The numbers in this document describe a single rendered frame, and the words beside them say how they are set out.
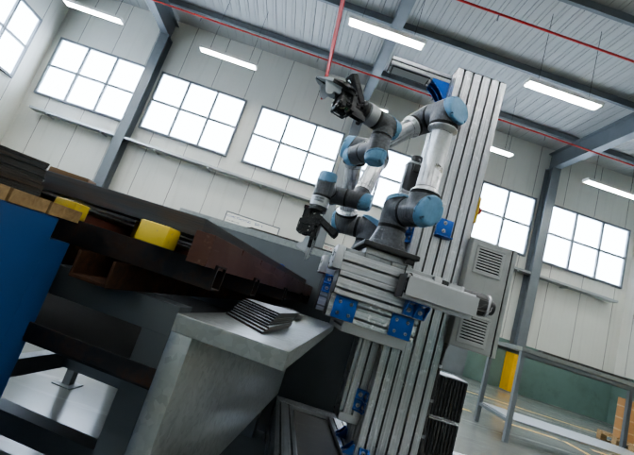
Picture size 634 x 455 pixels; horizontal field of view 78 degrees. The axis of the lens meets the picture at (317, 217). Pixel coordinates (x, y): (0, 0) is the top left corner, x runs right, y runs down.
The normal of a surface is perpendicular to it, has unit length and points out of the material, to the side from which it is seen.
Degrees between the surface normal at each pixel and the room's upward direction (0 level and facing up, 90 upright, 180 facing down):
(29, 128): 90
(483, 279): 90
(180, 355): 90
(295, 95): 90
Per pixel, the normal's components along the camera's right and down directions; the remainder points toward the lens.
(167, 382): -0.10, -0.23
